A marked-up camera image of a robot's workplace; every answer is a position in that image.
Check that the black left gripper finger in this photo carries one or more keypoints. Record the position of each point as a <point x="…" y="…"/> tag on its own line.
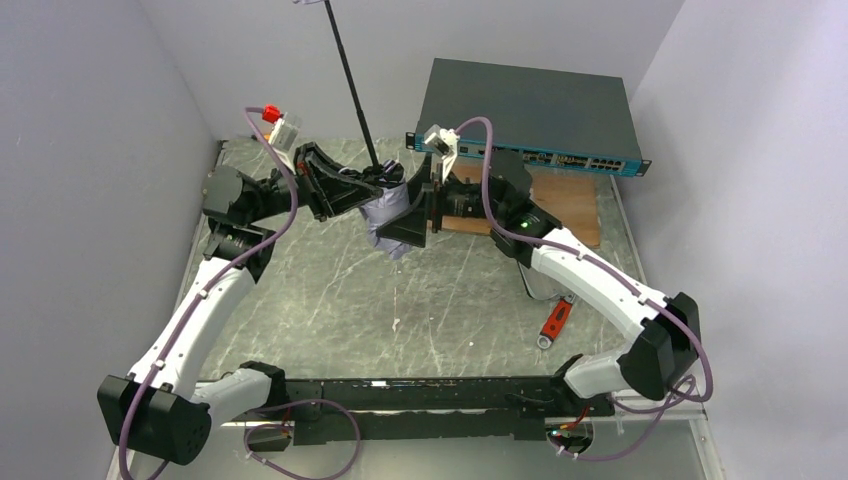
<point x="339" y="202"/>
<point x="335" y="178"/>

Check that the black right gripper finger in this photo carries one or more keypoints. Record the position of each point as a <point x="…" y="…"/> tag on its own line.
<point x="422" y="185"/>
<point x="410" y="227"/>

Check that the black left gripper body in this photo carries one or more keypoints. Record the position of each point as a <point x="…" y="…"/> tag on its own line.
<point x="308" y="180"/>

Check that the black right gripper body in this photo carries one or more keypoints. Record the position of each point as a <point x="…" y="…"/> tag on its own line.
<point x="432" y="203"/>

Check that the black umbrella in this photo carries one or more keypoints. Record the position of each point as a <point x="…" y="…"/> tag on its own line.
<point x="388" y="175"/>

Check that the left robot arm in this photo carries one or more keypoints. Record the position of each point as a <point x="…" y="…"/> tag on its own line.
<point x="159" y="408"/>

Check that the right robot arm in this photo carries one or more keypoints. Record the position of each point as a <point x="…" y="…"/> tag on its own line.
<point x="662" y="355"/>

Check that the plywood board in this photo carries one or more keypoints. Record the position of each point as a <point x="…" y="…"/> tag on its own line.
<point x="571" y="199"/>

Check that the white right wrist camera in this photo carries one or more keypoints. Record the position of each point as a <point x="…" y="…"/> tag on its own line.
<point x="444" y="142"/>

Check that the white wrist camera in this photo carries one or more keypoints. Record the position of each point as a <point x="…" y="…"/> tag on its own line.
<point x="285" y="128"/>
<point x="444" y="142"/>

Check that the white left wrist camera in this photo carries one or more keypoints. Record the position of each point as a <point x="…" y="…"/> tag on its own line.
<point x="285" y="128"/>

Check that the grey network switch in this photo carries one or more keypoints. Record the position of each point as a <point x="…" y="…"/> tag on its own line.
<point x="558" y="119"/>

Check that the red handled adjustable wrench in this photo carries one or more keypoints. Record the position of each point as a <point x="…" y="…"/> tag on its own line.
<point x="555" y="323"/>

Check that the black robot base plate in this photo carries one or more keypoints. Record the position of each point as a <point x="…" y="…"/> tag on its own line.
<point x="519" y="407"/>

